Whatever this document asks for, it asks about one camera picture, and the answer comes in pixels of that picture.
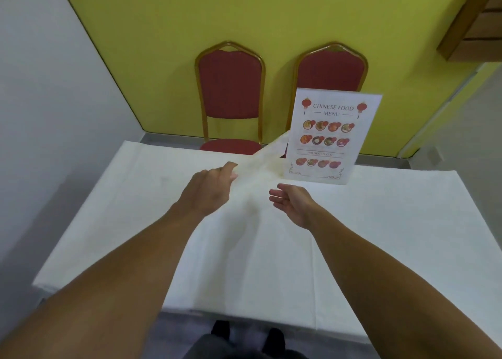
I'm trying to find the person's left forearm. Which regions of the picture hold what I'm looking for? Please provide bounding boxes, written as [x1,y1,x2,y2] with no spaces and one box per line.
[0,205,204,359]

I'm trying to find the person's right hand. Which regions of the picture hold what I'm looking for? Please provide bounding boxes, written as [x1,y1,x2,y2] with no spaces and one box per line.
[269,183,327,230]

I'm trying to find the person's left hand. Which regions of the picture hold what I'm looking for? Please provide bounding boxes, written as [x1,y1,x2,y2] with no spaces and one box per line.
[175,161,239,219]

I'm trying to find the brown wooden shelf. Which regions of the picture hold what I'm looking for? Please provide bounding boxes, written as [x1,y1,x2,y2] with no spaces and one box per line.
[436,0,502,62]

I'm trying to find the person's grey trousers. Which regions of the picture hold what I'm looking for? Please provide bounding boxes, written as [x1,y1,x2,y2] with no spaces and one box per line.
[184,332,311,359]

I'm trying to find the white tablecloth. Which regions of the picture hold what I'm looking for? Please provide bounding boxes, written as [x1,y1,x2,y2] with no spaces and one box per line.
[32,140,502,347]

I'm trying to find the red chair with gold frame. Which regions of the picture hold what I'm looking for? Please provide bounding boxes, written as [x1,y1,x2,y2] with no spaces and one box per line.
[280,42,369,159]
[195,41,267,156]

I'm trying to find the person's black shoe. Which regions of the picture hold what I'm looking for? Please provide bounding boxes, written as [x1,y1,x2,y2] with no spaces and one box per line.
[210,320,231,338]
[266,328,286,348]

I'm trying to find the person's right forearm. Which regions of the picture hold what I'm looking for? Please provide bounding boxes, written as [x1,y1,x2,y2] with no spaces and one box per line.
[309,209,502,359]

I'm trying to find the person's black left shoe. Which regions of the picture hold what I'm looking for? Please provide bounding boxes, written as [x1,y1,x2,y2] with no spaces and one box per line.
[210,320,231,338]

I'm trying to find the white food menu card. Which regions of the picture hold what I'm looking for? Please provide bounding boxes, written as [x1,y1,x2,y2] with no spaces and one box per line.
[283,88,383,186]

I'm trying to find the person's black right shoe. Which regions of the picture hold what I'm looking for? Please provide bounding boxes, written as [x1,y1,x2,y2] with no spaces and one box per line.
[266,328,286,348]

